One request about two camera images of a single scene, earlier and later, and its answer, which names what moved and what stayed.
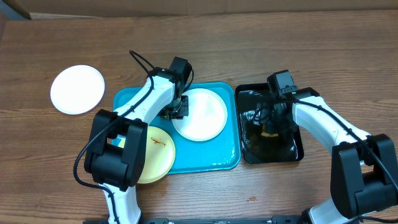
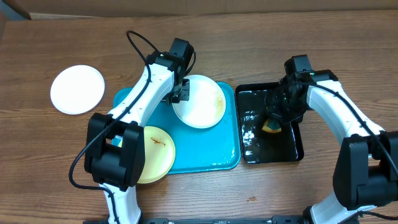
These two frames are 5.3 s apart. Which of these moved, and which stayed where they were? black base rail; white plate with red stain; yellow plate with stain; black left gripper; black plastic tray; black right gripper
Moved: black right gripper; black left gripper
Stayed: yellow plate with stain; black plastic tray; black base rail; white plate with red stain
